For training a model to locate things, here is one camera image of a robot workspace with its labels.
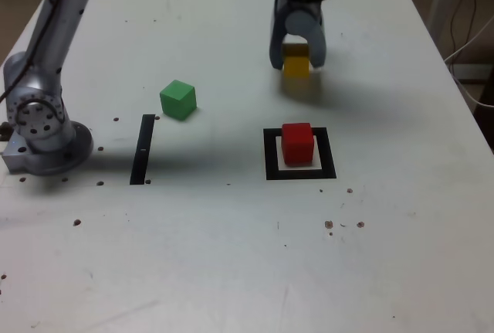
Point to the red cube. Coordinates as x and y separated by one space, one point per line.
296 145

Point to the black tape strip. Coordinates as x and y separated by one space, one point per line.
142 147

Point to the black tape square outline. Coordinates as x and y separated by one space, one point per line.
270 155

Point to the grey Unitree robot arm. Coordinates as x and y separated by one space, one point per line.
38 116

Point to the yellow cube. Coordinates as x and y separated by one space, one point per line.
296 66

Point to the green cube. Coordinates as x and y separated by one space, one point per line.
177 99

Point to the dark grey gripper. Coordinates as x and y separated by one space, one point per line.
299 4

